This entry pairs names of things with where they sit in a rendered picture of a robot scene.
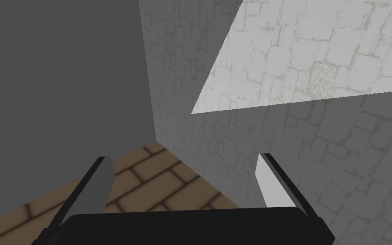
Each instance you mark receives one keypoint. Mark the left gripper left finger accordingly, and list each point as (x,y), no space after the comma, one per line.
(92,192)

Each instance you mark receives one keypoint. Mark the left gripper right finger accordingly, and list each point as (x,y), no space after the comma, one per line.
(276,189)

